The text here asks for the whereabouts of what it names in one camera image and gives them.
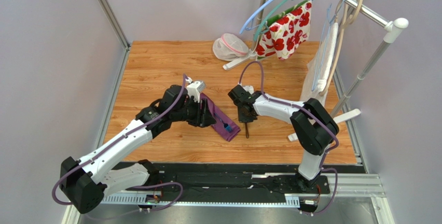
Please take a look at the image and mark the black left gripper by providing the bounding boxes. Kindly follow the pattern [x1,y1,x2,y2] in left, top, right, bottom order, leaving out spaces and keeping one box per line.
[171,96,217,128]

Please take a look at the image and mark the red poppy floral cloth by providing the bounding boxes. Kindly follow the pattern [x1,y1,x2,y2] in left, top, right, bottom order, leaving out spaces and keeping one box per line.
[256,0,312,60]

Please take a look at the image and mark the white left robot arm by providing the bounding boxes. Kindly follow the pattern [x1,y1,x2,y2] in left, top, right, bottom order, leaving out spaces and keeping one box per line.
[52,77,216,214]

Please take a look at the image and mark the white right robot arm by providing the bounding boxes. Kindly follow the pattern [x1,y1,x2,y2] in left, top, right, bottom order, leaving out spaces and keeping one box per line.
[228,85,339,181]

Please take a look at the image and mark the metal clothes rack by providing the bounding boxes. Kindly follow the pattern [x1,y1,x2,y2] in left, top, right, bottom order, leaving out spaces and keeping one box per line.
[223,0,409,142]

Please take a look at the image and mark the white mesh laundry bag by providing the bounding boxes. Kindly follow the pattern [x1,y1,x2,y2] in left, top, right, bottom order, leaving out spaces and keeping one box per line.
[212,33,249,61]

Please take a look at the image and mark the white towel on hanger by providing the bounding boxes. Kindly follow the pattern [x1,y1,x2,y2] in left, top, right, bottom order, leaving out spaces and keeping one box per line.
[299,23,339,105]

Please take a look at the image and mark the purple cloth napkin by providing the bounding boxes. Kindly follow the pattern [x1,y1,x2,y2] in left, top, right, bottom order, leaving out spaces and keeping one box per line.
[200,93,241,142]

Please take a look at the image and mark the blue thin wire hanger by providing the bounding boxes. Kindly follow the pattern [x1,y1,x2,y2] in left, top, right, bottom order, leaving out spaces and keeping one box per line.
[311,0,345,92]

